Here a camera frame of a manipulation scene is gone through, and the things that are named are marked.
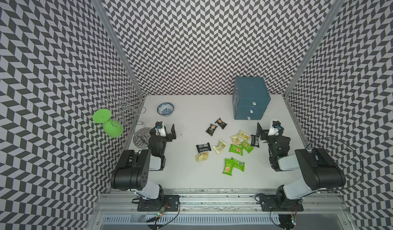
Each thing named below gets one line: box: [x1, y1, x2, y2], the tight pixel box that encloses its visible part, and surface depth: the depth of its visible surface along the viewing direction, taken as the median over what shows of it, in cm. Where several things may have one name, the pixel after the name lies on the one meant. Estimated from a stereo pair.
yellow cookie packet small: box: [229, 134, 242, 146], surface depth 95 cm
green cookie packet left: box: [228, 144, 244, 156], surface depth 92 cm
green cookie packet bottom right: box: [230, 156, 246, 172], surface depth 86 cm
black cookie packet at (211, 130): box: [205, 123, 218, 137], surface depth 100 cm
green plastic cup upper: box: [92, 108, 112, 124], surface depth 68 cm
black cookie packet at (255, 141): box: [250, 134, 260, 148], surface depth 95 cm
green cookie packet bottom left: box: [222, 158, 234, 176], surface depth 85 cm
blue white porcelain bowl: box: [156, 102, 175, 118], surface depth 109 cm
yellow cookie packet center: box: [212, 139, 228, 155], surface depth 92 cm
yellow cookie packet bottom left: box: [194, 151, 210, 163], surface depth 88 cm
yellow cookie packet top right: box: [237, 129, 252, 142], surface depth 98 cm
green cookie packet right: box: [238, 140, 254, 154], surface depth 93 cm
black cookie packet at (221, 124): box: [214, 117, 228, 130], surface depth 104 cm
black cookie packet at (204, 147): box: [195, 142, 212, 154], surface depth 93 cm
